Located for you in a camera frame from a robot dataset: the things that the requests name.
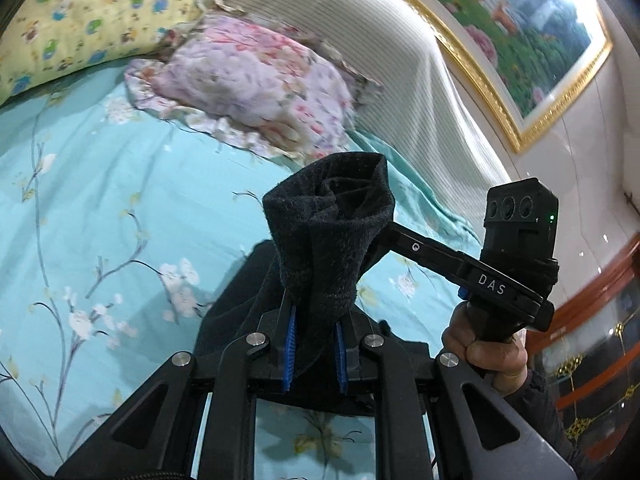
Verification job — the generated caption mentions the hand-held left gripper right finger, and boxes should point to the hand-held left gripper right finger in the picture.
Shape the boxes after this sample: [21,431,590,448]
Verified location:
[332,310,578,480]

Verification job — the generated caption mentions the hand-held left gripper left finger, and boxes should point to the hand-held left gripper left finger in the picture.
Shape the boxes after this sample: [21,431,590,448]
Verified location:
[55,300,301,480]

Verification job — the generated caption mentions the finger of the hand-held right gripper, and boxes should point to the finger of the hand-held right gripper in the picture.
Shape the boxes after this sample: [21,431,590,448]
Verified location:
[385,221,463,286]

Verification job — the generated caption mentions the black pants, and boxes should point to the black pants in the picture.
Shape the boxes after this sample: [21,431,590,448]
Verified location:
[192,152,431,418]

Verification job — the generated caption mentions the person's right forearm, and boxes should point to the person's right forearm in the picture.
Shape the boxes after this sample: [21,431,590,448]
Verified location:
[502,365,601,480]

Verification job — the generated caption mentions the person's right hand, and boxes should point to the person's right hand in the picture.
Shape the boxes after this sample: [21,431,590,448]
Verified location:
[440,302,530,403]

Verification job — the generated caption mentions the dark cabinet with gold ornaments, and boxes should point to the dark cabinet with gold ornaments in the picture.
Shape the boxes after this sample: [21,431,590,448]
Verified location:
[540,232,640,461]

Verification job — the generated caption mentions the white striped headboard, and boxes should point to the white striped headboard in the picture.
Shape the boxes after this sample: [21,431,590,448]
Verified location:
[217,0,511,221]

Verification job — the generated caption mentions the gold framed landscape painting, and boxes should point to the gold framed landscape painting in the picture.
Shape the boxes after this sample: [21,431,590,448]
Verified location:
[350,0,615,155]

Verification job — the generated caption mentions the pink floral pillow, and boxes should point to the pink floral pillow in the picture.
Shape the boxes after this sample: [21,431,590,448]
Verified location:
[124,12,386,158]

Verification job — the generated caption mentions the teal floral bedsheet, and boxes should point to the teal floral bedsheet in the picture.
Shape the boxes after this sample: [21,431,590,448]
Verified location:
[0,52,483,480]

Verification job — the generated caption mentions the yellow floral pillow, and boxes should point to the yellow floral pillow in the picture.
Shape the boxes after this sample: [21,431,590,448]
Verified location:
[0,0,223,108]

